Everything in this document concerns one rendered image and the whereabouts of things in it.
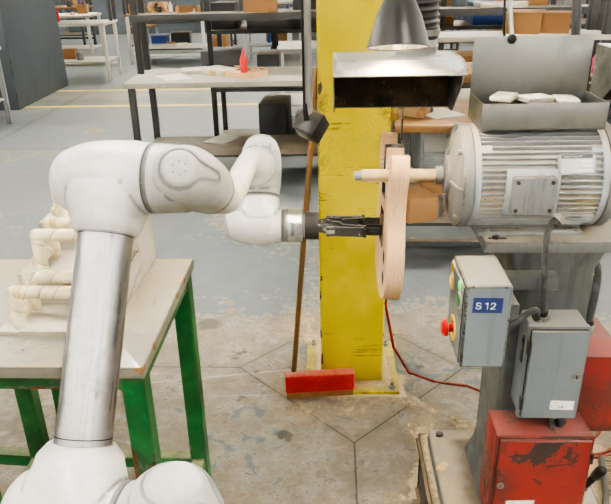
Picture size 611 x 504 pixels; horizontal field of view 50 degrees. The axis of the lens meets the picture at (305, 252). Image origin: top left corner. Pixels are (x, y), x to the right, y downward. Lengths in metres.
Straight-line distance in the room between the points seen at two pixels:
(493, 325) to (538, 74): 0.64
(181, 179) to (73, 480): 0.53
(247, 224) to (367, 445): 1.26
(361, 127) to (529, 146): 1.03
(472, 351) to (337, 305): 1.37
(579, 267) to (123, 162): 1.10
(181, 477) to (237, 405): 1.77
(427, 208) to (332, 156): 1.49
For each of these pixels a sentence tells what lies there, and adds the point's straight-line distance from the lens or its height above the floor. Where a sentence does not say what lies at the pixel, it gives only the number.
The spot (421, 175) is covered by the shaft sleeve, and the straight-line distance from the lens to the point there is 1.64.
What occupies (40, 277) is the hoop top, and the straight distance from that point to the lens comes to 1.74.
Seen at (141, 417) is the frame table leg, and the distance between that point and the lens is 1.60.
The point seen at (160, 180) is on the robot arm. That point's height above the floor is 1.40.
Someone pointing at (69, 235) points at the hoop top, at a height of 1.12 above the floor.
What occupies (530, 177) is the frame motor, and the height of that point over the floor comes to 1.28.
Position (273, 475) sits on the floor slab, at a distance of 2.57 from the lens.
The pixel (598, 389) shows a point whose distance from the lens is 1.93.
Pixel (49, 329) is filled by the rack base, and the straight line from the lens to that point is 1.70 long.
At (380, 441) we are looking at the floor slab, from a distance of 2.71.
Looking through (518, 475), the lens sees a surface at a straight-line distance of 1.89.
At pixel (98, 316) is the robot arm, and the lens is 1.21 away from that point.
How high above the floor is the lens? 1.74
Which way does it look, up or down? 24 degrees down
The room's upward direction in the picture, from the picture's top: 1 degrees counter-clockwise
